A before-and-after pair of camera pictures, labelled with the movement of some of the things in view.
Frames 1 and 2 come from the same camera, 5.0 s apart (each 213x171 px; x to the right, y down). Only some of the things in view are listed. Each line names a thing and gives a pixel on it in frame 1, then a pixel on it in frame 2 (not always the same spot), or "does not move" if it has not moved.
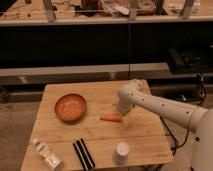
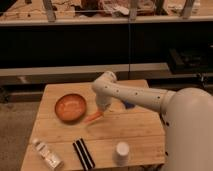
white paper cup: (122, 154) does not move
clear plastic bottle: (47, 156) does not move
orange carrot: (111, 117) to (93, 117)
